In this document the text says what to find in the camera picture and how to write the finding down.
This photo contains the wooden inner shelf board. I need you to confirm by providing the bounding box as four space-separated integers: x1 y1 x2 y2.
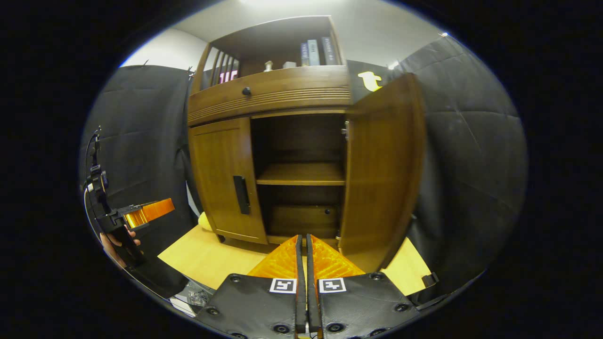
257 162 346 186

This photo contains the large ceiling light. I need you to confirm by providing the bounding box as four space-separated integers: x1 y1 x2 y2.
240 0 326 6

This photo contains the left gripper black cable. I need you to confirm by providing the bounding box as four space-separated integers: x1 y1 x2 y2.
83 126 104 236

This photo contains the wooden cabinet door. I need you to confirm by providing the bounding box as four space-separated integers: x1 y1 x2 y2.
338 72 428 274
188 117 268 244

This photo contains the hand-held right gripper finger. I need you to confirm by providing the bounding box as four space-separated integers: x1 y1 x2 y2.
196 234 307 339
306 234 421 339

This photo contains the wooden cabinet drawer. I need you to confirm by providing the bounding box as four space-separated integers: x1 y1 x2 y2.
188 66 351 124

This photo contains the dark grey book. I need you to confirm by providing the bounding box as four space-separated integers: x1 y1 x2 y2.
322 36 338 65

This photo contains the black backdrop cloth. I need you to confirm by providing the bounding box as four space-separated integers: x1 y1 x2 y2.
79 35 528 302

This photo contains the wooden double-door shoe cabinet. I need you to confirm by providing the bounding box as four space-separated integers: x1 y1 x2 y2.
187 16 353 248

